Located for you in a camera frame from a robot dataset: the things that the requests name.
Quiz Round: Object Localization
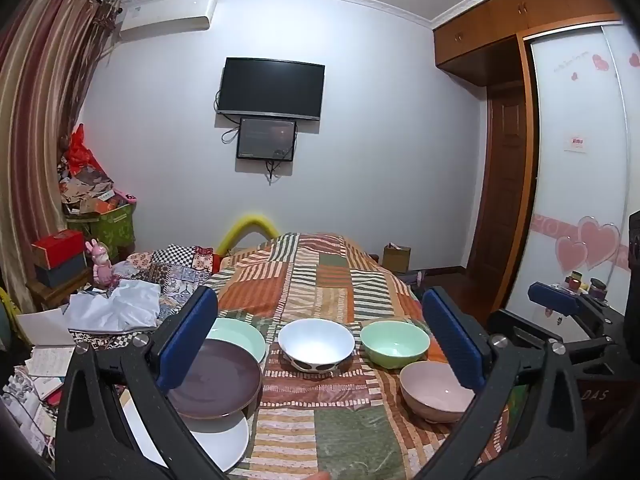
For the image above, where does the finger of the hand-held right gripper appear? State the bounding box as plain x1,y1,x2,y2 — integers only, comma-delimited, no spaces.
529,282,626,341
487,309,621,377

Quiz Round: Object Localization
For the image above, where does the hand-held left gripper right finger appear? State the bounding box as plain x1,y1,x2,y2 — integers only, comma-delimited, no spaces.
407,286,591,480

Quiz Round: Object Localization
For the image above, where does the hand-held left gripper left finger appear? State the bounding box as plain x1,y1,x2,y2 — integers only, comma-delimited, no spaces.
55,286,236,480

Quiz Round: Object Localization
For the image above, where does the brown plate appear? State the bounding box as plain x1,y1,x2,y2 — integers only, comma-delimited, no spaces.
165,338,263,418

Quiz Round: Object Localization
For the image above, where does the pink bowl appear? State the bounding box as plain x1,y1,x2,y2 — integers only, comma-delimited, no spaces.
399,361,476,423

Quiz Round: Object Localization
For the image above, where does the mint green plate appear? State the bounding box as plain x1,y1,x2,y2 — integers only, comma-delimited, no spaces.
202,317,267,366

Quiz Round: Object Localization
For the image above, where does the green bowl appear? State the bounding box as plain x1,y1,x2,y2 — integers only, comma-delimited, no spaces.
360,320,431,370

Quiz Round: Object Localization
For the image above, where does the white plate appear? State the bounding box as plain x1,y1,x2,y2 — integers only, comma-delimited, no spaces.
122,390,251,473

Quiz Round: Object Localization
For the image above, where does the white bowl with dark dots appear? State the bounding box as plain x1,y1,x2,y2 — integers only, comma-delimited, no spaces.
278,318,356,373

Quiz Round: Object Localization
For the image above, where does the white cloth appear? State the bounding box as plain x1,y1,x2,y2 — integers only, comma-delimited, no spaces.
65,280,162,333

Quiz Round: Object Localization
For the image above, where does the checkered patchwork quilt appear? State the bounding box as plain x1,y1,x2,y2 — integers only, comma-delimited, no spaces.
112,244,221,321

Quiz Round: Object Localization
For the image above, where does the brown paper bag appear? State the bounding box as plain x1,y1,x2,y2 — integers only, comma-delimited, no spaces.
383,243,412,275

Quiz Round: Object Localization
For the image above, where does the pink plush toy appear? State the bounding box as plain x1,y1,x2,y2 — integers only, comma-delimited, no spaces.
84,240,121,290

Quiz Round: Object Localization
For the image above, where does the wooden door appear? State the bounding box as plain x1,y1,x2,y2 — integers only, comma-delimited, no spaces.
467,80,538,291

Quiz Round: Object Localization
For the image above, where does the white wardrobe with heart stickers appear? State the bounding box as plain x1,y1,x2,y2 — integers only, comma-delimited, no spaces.
502,22,640,321

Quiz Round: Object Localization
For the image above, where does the green storage box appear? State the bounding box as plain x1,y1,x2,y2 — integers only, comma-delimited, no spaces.
67,200,137,261

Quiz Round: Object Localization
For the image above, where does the yellow foam tube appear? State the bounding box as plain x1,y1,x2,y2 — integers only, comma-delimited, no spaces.
215,213,281,256

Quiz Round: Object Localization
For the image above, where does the striped patchwork bedspread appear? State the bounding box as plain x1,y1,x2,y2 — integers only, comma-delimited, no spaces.
205,232,531,480

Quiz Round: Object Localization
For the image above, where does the dark grey box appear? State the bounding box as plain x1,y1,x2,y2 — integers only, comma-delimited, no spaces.
34,255,88,288

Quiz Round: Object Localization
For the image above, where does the wooden nightstand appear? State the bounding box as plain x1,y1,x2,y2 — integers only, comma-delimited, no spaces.
25,265,101,311

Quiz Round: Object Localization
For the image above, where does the pile of books and papers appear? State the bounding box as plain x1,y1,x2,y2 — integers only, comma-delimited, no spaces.
0,345,76,461

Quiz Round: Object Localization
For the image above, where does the red box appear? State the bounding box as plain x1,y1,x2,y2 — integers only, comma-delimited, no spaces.
31,230,86,268

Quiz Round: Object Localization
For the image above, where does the green box of clutter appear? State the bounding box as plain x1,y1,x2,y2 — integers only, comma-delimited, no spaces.
57,157,136,218

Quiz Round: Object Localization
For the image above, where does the red plastic bag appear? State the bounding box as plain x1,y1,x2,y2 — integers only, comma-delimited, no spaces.
67,125,103,173

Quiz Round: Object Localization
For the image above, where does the small black monitor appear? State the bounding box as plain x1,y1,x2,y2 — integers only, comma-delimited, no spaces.
236,117,298,162

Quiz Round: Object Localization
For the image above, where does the wooden upper cabinet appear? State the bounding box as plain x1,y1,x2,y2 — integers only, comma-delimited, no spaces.
432,0,621,73

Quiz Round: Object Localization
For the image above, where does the striped brown curtain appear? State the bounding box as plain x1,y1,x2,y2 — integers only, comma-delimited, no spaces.
0,0,121,316

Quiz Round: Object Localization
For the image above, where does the white air conditioner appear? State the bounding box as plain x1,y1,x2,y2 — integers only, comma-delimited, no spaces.
119,0,217,41

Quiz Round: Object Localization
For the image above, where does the black cable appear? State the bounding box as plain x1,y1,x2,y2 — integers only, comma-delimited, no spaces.
265,159,293,183
215,89,241,146

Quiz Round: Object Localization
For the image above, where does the black wall television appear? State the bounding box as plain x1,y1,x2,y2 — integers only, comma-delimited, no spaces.
216,57,326,122

